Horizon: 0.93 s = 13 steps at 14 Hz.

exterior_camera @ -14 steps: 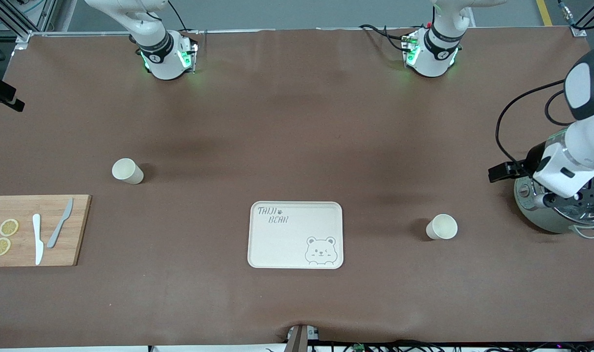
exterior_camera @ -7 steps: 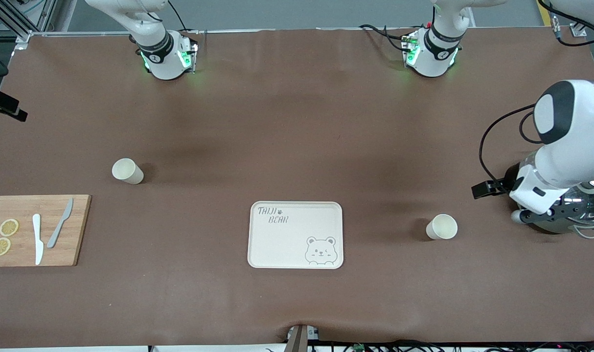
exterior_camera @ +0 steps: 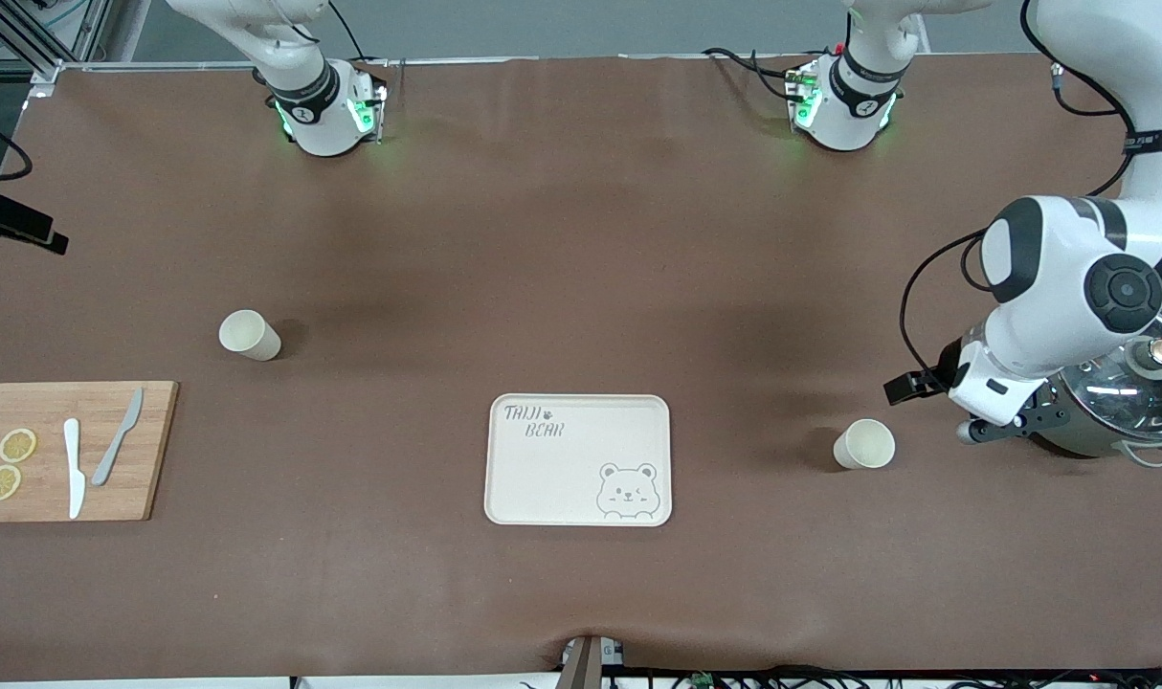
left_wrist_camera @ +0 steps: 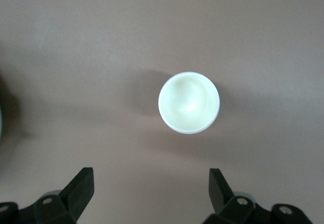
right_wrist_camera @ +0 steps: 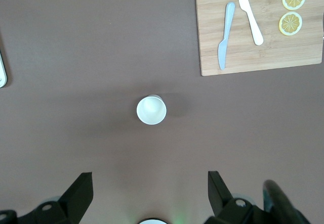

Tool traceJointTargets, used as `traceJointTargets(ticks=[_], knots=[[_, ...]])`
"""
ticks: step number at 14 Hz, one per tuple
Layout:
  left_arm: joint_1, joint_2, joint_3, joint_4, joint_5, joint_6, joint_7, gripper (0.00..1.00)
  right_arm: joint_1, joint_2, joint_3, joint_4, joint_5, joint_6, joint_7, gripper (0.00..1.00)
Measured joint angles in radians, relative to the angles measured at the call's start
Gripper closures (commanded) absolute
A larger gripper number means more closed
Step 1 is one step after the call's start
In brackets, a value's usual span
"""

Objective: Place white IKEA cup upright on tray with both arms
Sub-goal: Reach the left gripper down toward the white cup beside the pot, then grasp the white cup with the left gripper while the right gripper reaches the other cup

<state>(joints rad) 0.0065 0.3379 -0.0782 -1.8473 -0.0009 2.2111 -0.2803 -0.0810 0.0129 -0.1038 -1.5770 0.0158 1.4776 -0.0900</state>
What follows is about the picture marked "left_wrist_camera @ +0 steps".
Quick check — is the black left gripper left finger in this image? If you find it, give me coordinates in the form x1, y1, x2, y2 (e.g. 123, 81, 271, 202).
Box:
34, 167, 95, 224

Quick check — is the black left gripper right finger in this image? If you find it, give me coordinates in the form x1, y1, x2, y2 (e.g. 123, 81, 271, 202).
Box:
205, 168, 273, 224

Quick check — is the white plastic cup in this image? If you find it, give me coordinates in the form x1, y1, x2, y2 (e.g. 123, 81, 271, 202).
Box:
158, 71, 220, 135

